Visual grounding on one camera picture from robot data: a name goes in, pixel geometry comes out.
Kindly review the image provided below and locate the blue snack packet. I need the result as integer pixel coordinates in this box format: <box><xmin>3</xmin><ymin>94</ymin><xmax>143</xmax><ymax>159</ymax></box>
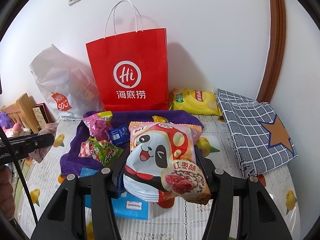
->
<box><xmin>107</xmin><ymin>125</ymin><xmax>130</xmax><ymax>145</ymax></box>

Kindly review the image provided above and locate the magenta candy packet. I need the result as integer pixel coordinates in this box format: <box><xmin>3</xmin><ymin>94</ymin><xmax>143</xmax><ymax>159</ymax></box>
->
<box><xmin>83</xmin><ymin>112</ymin><xmax>113</xmax><ymax>140</ymax></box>

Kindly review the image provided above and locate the pale pink patterned packet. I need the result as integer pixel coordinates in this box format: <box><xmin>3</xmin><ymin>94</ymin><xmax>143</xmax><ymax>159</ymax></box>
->
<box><xmin>29</xmin><ymin>126</ymin><xmax>58</xmax><ymax>164</ymax></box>

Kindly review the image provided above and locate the purple plush toy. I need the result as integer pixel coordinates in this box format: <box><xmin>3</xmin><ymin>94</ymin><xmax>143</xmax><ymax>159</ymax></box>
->
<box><xmin>0</xmin><ymin>112</ymin><xmax>12</xmax><ymax>128</ymax></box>

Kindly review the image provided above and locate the red paper bag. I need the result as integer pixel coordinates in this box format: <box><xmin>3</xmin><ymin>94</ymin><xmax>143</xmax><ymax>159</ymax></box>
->
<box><xmin>86</xmin><ymin>0</ymin><xmax>170</xmax><ymax>112</ymax></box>

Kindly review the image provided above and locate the purple towel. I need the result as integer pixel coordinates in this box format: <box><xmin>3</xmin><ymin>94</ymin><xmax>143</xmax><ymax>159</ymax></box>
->
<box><xmin>60</xmin><ymin>110</ymin><xmax>204</xmax><ymax>178</ymax></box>

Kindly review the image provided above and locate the brown wooden door frame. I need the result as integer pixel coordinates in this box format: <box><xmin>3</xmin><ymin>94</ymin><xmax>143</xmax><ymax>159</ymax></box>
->
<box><xmin>257</xmin><ymin>0</ymin><xmax>287</xmax><ymax>103</ymax></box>

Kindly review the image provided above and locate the panda print snack bag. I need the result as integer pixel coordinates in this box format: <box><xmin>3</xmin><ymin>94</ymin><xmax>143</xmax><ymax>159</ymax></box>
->
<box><xmin>123</xmin><ymin>121</ymin><xmax>212</xmax><ymax>205</ymax></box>

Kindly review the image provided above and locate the patterned flat box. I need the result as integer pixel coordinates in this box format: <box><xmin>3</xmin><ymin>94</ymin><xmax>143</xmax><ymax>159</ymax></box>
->
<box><xmin>32</xmin><ymin>102</ymin><xmax>54</xmax><ymax>130</ymax></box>

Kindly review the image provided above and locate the white plastic shopping bag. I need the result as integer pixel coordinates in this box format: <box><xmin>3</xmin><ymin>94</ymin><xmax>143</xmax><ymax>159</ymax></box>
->
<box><xmin>29</xmin><ymin>44</ymin><xmax>104</xmax><ymax>122</ymax></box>

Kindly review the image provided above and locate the fruit print table cover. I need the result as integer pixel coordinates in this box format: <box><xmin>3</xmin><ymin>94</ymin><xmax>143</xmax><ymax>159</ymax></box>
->
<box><xmin>14</xmin><ymin>115</ymin><xmax>300</xmax><ymax>240</ymax></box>

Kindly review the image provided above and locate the wooden headboard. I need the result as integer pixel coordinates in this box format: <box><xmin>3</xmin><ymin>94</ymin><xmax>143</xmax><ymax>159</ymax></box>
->
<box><xmin>0</xmin><ymin>93</ymin><xmax>38</xmax><ymax>134</ymax></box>

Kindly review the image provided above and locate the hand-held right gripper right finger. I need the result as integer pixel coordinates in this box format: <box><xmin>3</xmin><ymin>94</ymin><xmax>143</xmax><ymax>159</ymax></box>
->
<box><xmin>194</xmin><ymin>145</ymin><xmax>293</xmax><ymax>240</ymax></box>

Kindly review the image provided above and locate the person's left hand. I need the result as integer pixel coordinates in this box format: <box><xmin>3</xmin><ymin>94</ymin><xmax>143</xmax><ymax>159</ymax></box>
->
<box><xmin>0</xmin><ymin>166</ymin><xmax>17</xmax><ymax>220</ymax></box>

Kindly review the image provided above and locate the grey checked folded cloth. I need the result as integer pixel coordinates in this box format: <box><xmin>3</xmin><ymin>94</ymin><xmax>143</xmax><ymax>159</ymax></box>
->
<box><xmin>215</xmin><ymin>88</ymin><xmax>298</xmax><ymax>177</ymax></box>

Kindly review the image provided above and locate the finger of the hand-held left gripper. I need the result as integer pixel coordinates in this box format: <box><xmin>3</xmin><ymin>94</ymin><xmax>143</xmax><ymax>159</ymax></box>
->
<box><xmin>9</xmin><ymin>133</ymin><xmax>55</xmax><ymax>153</ymax></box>

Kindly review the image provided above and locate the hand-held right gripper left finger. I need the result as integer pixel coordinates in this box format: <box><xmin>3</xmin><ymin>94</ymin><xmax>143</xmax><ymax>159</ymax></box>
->
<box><xmin>30</xmin><ymin>155</ymin><xmax>130</xmax><ymax>240</ymax></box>

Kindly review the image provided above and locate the black cable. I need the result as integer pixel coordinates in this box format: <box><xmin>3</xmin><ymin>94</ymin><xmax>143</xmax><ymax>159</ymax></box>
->
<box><xmin>0</xmin><ymin>126</ymin><xmax>39</xmax><ymax>222</ymax></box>

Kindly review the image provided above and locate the pink strawberry print packet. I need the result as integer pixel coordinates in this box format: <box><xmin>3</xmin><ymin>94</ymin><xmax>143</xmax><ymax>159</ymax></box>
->
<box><xmin>79</xmin><ymin>141</ymin><xmax>97</xmax><ymax>159</ymax></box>

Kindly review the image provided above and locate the green snack packet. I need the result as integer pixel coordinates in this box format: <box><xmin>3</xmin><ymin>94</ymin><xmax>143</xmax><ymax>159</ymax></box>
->
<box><xmin>87</xmin><ymin>137</ymin><xmax>124</xmax><ymax>168</ymax></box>

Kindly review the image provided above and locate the yellow chips bag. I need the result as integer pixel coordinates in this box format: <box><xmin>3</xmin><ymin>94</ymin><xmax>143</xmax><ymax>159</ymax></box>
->
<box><xmin>169</xmin><ymin>88</ymin><xmax>222</xmax><ymax>117</ymax></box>

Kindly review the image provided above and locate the blue tissue pack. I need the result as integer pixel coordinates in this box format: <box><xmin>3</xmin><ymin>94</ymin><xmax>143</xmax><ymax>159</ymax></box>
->
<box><xmin>80</xmin><ymin>167</ymin><xmax>153</xmax><ymax>220</ymax></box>

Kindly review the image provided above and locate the yellow triangular snack packet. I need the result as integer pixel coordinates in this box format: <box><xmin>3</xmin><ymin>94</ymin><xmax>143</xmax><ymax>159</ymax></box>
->
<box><xmin>152</xmin><ymin>115</ymin><xmax>173</xmax><ymax>124</ymax></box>

